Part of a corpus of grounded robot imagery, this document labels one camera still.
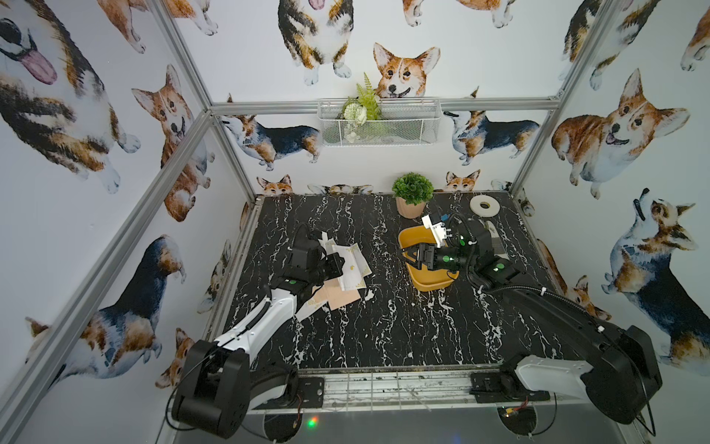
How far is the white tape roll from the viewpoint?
3.81 ft

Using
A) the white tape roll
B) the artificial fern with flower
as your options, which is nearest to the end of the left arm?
the artificial fern with flower

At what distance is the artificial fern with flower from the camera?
80 centimetres

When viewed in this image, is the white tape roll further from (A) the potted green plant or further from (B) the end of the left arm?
(B) the end of the left arm

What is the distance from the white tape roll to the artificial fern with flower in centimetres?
59

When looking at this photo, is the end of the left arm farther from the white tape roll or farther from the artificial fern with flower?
the white tape roll
